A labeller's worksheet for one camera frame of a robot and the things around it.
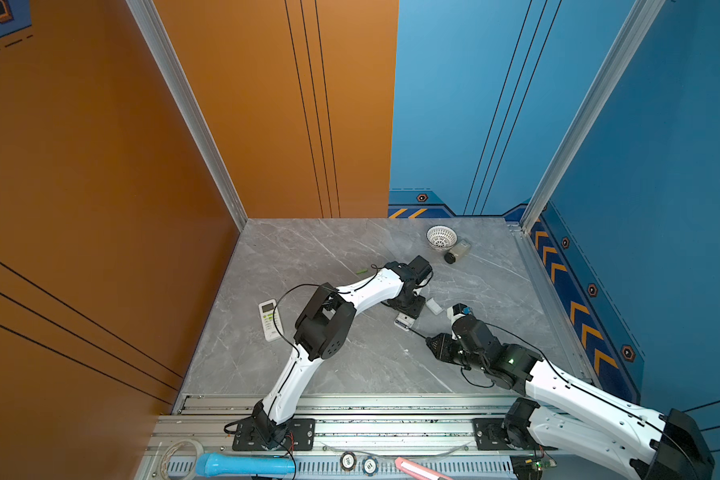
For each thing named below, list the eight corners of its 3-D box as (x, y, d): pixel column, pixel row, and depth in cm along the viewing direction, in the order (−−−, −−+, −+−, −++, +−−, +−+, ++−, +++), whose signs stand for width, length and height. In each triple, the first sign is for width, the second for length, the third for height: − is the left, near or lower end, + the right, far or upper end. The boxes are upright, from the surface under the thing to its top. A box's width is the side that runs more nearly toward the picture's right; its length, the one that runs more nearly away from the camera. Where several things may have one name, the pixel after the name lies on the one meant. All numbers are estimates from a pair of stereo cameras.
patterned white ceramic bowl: (428, 253, 113) (430, 245, 109) (425, 233, 120) (426, 224, 116) (456, 253, 113) (459, 245, 109) (451, 233, 120) (454, 224, 116)
